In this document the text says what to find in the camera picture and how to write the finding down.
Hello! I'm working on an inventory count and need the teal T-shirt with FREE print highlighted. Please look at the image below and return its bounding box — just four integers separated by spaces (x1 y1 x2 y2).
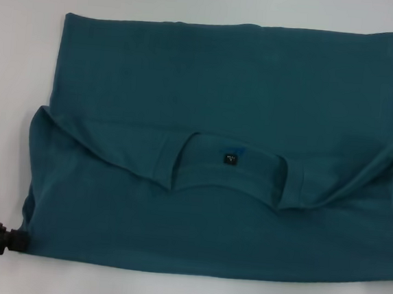
16 1 393 294

